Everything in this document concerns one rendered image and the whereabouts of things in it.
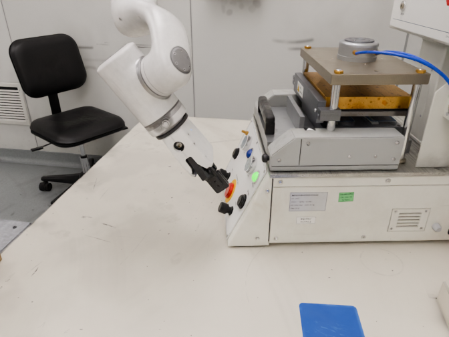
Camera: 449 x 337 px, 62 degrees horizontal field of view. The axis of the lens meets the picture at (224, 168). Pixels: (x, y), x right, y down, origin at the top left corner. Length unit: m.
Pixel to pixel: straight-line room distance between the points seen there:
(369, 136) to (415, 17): 0.31
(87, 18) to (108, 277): 2.00
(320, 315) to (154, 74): 0.49
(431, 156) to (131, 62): 0.59
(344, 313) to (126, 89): 0.54
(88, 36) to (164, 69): 1.99
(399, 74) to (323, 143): 0.18
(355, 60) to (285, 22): 1.47
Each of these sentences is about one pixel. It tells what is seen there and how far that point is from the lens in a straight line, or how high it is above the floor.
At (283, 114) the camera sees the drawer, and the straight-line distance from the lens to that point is 0.92.
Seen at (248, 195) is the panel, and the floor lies 0.86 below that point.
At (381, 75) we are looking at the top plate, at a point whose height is 1.11.
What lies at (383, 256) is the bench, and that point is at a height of 0.75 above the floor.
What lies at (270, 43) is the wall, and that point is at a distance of 2.29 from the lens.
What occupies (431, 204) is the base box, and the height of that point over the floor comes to 0.85.
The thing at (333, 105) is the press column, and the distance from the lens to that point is 0.74.
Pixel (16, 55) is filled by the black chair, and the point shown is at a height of 0.87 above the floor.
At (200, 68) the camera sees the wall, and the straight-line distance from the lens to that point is 2.38.
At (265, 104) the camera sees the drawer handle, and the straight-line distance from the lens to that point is 0.86.
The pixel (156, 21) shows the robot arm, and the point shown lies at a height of 1.20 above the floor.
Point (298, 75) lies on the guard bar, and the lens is 0.93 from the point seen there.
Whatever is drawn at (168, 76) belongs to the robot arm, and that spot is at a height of 1.12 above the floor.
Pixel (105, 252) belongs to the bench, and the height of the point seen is 0.75.
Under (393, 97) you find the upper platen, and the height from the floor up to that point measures 1.06.
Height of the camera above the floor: 1.27
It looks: 28 degrees down
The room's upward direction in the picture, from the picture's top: straight up
